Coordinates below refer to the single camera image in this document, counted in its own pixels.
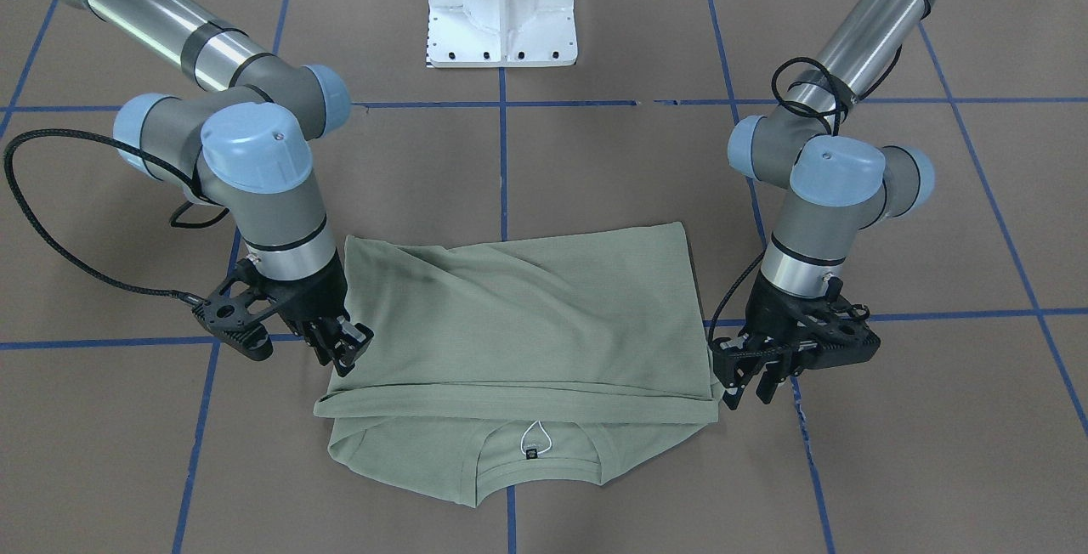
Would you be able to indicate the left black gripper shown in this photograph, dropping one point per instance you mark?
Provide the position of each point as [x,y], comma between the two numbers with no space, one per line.
[767,313]

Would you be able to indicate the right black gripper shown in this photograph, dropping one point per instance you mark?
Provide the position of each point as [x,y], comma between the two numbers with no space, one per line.
[316,297]

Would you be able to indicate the olive green long-sleeve shirt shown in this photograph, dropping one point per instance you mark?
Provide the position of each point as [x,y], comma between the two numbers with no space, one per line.
[575,357]

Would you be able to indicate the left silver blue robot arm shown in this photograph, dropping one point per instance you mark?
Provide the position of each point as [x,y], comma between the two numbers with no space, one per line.
[835,185]

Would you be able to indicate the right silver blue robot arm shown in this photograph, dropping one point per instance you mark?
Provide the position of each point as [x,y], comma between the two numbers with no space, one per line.
[243,146]

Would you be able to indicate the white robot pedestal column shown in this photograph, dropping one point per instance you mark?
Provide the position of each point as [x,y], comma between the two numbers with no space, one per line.
[501,34]

